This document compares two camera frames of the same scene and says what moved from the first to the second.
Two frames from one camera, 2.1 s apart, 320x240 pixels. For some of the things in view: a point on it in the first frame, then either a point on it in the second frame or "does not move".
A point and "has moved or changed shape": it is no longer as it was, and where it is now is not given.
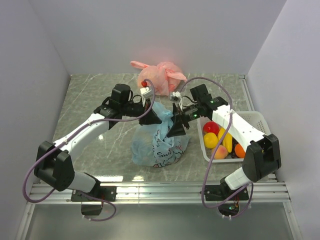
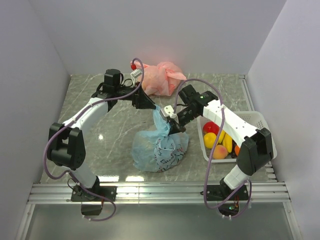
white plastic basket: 258,119 does not move
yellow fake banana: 227,141 does not move
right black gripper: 177,129 does not move
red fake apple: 210,127 does not move
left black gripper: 151,118 to 141,101
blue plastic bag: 151,146 has moved or changed shape
